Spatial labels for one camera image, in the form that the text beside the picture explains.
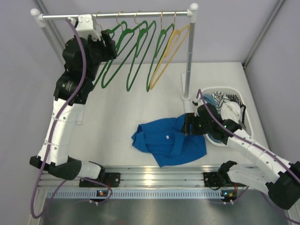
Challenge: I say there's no perforated cable duct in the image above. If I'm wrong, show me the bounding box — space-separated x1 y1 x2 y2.
47 188 224 199

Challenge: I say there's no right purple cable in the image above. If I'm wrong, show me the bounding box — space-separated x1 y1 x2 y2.
196 89 300 225

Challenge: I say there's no metal clothes rack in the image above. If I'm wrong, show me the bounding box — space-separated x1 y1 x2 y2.
30 1 198 109

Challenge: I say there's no striped black white garment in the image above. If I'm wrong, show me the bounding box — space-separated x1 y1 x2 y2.
212 91 247 131

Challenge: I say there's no yellow hanger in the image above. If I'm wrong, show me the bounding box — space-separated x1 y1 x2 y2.
150 14 190 90

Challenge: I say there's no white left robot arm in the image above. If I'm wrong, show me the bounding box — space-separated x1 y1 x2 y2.
30 31 117 186

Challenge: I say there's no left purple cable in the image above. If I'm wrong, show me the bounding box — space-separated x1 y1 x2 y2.
30 18 113 219

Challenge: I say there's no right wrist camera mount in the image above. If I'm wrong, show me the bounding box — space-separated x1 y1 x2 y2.
192 98 204 109

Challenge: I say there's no light blue garment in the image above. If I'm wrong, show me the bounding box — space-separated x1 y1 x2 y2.
203 94 217 108

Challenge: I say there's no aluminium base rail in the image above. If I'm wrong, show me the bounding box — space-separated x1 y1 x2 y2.
38 164 289 188

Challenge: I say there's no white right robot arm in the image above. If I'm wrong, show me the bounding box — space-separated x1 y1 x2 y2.
181 103 300 210

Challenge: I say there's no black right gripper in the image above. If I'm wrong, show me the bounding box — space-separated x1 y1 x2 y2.
181 112 212 135

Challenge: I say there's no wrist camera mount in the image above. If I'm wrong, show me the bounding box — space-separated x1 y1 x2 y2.
68 14 101 41
192 98 204 109

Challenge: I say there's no purple cable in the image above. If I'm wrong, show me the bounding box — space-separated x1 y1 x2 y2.
30 18 113 219
196 89 300 225

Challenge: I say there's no blue tank top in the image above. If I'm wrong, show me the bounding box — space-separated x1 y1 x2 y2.
131 115 207 167

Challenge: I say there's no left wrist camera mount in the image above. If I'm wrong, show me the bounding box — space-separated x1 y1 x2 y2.
68 14 101 41

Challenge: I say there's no white laundry basket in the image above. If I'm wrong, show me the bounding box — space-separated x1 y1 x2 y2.
202 86 254 136

